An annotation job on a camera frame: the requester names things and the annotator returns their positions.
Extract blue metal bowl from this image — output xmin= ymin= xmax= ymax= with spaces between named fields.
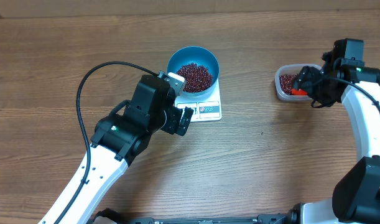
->
xmin=167 ymin=46 xmax=220 ymax=96

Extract white digital kitchen scale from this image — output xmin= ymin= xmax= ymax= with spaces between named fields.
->
xmin=175 ymin=79 xmax=222 ymax=123

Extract red beans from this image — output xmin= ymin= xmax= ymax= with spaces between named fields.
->
xmin=177 ymin=63 xmax=213 ymax=93

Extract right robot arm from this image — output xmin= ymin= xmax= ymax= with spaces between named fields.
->
xmin=286 ymin=38 xmax=380 ymax=223

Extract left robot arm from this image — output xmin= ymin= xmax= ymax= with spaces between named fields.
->
xmin=41 ymin=72 xmax=193 ymax=223

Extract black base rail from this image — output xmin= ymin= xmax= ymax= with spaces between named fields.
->
xmin=86 ymin=208 xmax=345 ymax=224

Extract red measuring scoop blue handle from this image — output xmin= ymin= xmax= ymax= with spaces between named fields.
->
xmin=290 ymin=88 xmax=307 ymax=96

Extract clear plastic bean container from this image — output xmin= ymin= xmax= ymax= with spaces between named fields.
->
xmin=274 ymin=63 xmax=321 ymax=102

